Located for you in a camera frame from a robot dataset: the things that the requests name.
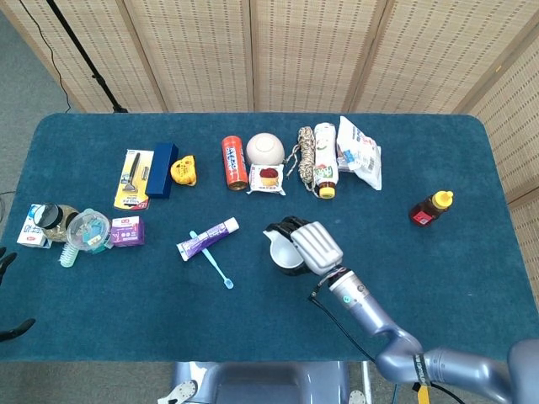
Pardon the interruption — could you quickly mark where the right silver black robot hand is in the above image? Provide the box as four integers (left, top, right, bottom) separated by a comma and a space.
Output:
264, 215, 344, 278

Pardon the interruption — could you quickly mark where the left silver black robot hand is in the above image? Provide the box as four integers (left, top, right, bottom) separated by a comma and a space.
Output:
0, 247, 37, 343

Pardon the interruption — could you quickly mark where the white plastic cup with handle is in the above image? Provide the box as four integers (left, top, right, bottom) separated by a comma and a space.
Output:
263, 229, 305, 270

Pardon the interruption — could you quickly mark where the light blue toothbrush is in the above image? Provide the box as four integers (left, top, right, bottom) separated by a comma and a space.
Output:
189, 230, 235, 290

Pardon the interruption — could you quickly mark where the purple toothpaste tube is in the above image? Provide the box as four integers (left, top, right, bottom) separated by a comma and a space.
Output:
175, 216, 241, 263

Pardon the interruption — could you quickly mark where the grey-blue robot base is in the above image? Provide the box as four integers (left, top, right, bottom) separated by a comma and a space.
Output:
157, 360, 367, 404

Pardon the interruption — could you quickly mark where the white blue carton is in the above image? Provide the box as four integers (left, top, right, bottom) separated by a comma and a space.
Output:
16, 204, 54, 249

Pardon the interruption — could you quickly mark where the glass jar black lid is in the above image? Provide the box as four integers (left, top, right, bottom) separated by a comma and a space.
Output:
32, 202, 81, 244

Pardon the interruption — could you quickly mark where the pale green spiral comb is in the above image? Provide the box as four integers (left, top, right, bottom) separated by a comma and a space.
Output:
58, 242, 81, 268

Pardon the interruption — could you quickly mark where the clear plastic container with clips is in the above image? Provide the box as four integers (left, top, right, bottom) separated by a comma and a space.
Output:
66, 208, 113, 253

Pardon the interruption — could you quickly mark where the white snack packet red cake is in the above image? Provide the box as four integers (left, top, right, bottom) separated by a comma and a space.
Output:
245, 163, 287, 197

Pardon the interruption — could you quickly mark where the tea bottle yellow cap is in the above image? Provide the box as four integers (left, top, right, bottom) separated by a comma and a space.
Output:
312, 122, 339, 199

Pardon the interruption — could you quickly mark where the teal table cloth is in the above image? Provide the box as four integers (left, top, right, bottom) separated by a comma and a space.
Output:
0, 111, 539, 364

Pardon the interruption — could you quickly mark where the white plastic bag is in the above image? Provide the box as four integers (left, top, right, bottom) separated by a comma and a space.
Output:
336, 115, 383, 192

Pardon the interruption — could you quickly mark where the beige upturned bowl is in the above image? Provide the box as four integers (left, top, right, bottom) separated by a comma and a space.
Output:
245, 132, 286, 167

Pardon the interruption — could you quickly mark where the honey bottle yellow cap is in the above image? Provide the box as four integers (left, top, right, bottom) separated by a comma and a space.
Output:
408, 190, 455, 227

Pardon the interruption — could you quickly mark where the orange drink can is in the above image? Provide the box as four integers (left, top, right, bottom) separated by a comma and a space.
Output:
221, 135, 249, 192

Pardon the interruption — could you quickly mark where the purple cardboard box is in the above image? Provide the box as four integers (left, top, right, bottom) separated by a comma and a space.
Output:
109, 215, 147, 247

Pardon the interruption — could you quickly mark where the razor in yellow blister pack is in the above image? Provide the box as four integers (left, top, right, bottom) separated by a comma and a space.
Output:
112, 149, 155, 211

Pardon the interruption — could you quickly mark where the yellow toy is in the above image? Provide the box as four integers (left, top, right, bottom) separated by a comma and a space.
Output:
169, 154, 198, 187

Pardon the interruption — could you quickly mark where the navy blue box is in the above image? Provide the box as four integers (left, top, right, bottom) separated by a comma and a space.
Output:
145, 142, 179, 199

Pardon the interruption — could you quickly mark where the bamboo folding screen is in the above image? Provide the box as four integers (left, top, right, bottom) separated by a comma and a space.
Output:
0, 0, 539, 270

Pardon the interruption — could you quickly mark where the black tripod stand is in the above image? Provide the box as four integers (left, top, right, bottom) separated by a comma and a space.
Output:
45, 0, 129, 114

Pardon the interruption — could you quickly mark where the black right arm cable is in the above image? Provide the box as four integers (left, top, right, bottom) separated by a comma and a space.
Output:
308, 282, 468, 404

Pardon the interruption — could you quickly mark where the braided beige rope bundle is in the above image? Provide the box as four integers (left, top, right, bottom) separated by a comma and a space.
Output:
284, 126, 318, 194

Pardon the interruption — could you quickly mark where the thin black hanging cable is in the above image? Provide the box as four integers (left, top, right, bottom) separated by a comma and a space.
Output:
16, 0, 75, 113

